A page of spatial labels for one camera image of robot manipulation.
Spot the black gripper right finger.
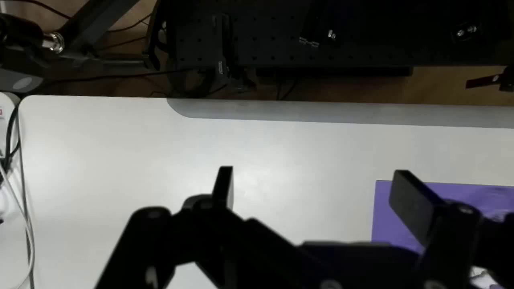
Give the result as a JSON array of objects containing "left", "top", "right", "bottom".
[{"left": 389, "top": 169, "right": 514, "bottom": 289}]

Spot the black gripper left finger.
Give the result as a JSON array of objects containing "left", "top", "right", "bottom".
[{"left": 95, "top": 166, "right": 323, "bottom": 289}]

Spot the purple rectangular mat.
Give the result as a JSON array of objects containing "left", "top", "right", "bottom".
[{"left": 373, "top": 179, "right": 514, "bottom": 254}]

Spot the grey metal stand leg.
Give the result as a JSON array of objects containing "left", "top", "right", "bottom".
[{"left": 66, "top": 0, "right": 142, "bottom": 55}]

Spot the black stand with metal knob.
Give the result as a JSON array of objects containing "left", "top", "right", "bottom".
[{"left": 0, "top": 13, "right": 68, "bottom": 94}]

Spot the thin black cable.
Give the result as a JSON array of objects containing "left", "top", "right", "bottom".
[{"left": 3, "top": 100, "right": 24, "bottom": 163}]

